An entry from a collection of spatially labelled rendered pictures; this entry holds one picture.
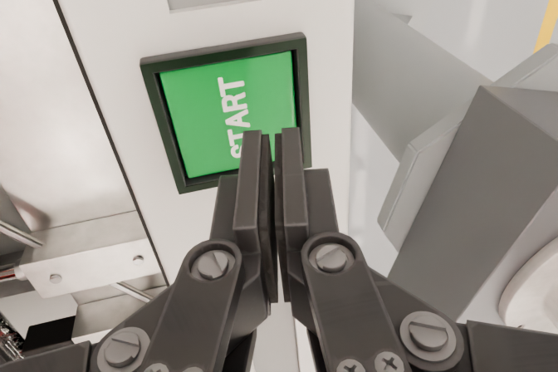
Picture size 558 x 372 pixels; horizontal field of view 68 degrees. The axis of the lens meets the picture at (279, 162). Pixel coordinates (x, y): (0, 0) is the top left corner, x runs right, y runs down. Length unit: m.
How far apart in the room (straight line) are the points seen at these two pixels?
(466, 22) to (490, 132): 1.06
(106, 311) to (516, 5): 1.39
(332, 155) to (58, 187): 0.17
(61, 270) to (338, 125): 0.19
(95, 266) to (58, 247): 0.02
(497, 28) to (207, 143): 1.39
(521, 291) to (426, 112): 0.23
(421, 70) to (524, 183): 0.28
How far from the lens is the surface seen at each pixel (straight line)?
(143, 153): 0.17
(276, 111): 0.16
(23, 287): 0.40
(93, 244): 0.28
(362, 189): 1.59
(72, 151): 0.27
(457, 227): 0.41
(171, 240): 0.20
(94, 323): 0.35
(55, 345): 0.36
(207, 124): 0.15
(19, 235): 0.29
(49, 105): 0.25
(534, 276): 0.40
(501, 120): 0.37
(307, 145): 0.16
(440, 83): 0.56
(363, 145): 1.46
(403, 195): 0.43
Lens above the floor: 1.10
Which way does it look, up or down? 52 degrees down
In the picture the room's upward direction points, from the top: 159 degrees clockwise
